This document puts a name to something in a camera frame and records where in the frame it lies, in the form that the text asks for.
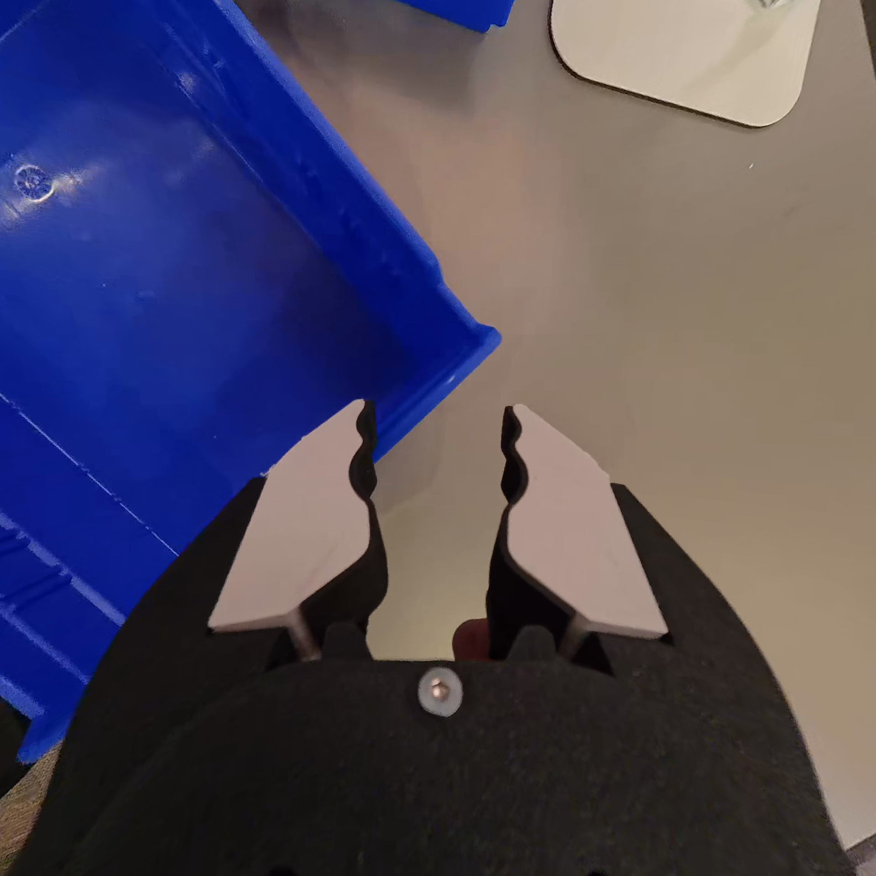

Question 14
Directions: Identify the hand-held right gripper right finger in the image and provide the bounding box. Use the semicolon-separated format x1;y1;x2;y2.
485;402;669;663

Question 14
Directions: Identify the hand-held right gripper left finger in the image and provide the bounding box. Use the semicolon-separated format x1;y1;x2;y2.
207;399;390;663

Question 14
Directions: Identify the grey desk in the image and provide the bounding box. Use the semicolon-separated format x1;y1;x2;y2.
233;0;876;853

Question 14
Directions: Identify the white square coaster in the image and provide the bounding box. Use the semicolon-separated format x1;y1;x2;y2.
549;0;822;130

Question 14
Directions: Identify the blue plastic bin with blocks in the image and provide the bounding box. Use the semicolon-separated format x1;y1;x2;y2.
397;0;516;34

